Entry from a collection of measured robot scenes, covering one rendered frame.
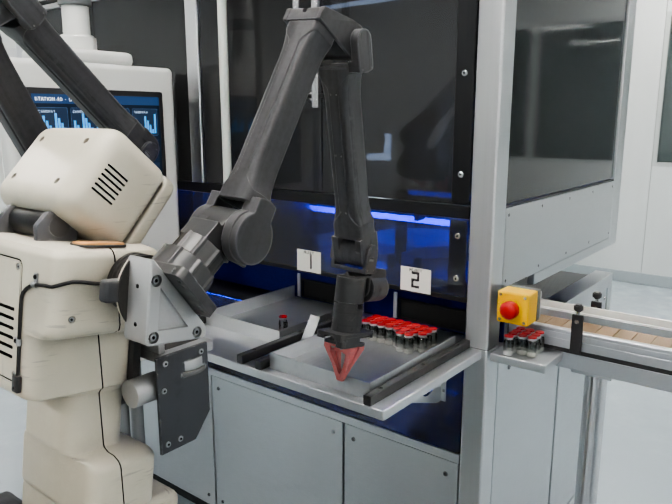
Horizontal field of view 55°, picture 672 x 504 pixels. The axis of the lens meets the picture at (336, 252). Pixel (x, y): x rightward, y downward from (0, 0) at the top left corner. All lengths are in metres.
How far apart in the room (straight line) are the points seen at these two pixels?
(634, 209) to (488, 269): 4.69
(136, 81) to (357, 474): 1.26
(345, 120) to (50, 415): 0.66
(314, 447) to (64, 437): 1.02
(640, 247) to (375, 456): 4.62
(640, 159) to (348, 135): 5.07
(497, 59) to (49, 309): 1.00
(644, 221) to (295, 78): 5.28
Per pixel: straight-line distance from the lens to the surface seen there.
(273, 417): 2.03
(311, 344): 1.49
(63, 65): 1.22
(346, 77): 1.10
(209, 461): 2.35
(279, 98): 0.99
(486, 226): 1.46
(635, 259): 6.17
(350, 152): 1.13
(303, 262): 1.78
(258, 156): 0.95
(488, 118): 1.44
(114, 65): 1.93
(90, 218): 0.96
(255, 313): 1.78
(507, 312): 1.44
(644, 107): 6.07
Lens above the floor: 1.40
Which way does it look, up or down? 12 degrees down
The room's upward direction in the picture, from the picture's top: straight up
